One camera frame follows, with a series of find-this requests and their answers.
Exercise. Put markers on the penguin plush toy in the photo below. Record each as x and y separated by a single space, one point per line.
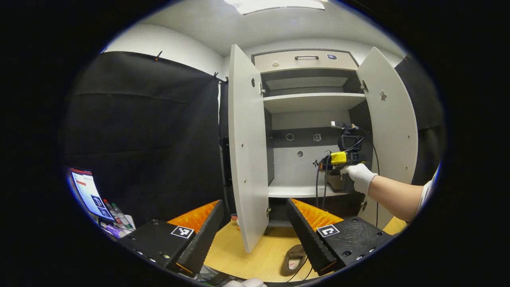
235 220

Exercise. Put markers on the black backdrop cloth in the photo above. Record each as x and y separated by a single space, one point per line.
139 139

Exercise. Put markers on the grey cabinet door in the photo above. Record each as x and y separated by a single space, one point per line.
249 151
392 131

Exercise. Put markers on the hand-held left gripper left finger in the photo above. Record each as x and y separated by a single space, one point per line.
207 235

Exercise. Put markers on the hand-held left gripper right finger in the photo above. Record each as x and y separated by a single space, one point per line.
303 235

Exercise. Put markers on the white shirt sleeve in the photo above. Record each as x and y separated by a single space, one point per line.
428 189

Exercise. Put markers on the grey shoe cabinet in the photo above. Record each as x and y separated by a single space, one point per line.
303 167

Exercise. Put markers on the beige cabinet drawer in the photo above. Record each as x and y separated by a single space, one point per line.
287 61

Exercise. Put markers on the lit monitor screen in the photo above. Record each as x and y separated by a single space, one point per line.
89 193

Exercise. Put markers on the large ceiling light panel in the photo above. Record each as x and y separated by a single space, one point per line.
279 4

